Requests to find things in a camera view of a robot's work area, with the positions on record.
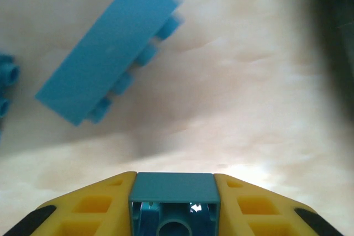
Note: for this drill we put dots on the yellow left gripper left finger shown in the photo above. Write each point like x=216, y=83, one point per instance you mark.
x=91, y=205

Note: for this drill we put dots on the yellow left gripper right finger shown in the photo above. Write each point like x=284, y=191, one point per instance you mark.
x=257, y=205

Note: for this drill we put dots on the small blue lego brick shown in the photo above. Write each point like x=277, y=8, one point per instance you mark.
x=174, y=186

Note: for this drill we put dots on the long blue lego brick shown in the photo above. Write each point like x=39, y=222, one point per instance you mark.
x=110, y=48

